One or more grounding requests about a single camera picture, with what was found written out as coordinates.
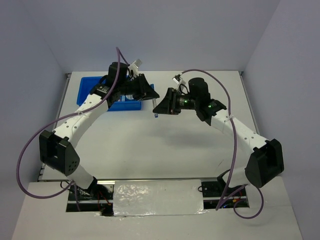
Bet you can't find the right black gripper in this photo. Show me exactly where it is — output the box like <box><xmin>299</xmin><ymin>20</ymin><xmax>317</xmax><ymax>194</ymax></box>
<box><xmin>152</xmin><ymin>87</ymin><xmax>199</xmax><ymax>115</ymax></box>

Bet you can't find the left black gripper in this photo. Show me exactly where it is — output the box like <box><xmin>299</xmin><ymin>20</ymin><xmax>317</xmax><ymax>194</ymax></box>
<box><xmin>118</xmin><ymin>73</ymin><xmax>160</xmax><ymax>102</ymax></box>

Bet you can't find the blue white marker pen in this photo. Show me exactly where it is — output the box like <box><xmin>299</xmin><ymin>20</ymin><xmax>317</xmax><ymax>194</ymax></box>
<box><xmin>152</xmin><ymin>98</ymin><xmax>159</xmax><ymax>118</ymax></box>

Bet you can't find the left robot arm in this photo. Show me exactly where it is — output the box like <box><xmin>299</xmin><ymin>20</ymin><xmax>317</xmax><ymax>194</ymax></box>
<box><xmin>39</xmin><ymin>59</ymin><xmax>159</xmax><ymax>200</ymax></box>

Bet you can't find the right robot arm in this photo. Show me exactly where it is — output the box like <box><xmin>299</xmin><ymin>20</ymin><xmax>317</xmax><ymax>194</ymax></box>
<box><xmin>153</xmin><ymin>74</ymin><xmax>285</xmax><ymax>196</ymax></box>

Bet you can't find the blue compartment bin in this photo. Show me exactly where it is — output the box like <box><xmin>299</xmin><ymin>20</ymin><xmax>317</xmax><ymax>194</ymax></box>
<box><xmin>76</xmin><ymin>76</ymin><xmax>142</xmax><ymax>112</ymax></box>

